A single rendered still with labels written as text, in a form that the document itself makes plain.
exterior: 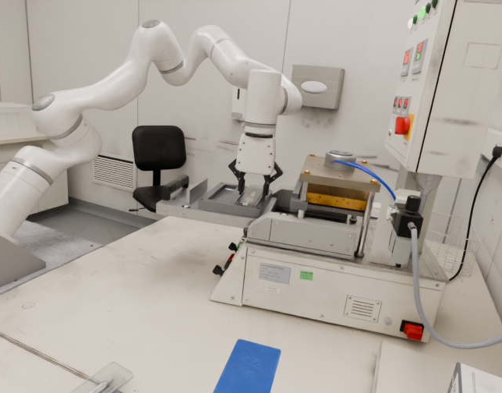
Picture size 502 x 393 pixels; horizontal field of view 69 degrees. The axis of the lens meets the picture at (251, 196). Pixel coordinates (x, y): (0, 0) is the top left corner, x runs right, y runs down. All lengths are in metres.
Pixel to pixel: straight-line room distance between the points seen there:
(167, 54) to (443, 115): 0.82
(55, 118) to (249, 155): 0.55
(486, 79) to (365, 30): 1.71
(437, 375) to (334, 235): 0.33
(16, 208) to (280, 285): 0.71
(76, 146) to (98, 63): 2.28
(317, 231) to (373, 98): 1.69
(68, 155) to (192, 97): 1.79
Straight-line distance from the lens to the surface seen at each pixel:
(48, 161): 1.16
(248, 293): 0.94
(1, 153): 3.27
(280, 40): 2.62
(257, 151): 0.96
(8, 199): 1.13
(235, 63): 1.06
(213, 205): 0.95
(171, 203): 0.99
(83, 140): 1.22
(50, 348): 0.89
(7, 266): 1.11
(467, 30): 0.84
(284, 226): 0.86
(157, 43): 1.23
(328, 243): 0.86
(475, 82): 0.84
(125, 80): 1.22
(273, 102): 0.94
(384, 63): 2.47
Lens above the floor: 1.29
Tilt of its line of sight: 17 degrees down
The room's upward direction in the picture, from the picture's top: 6 degrees clockwise
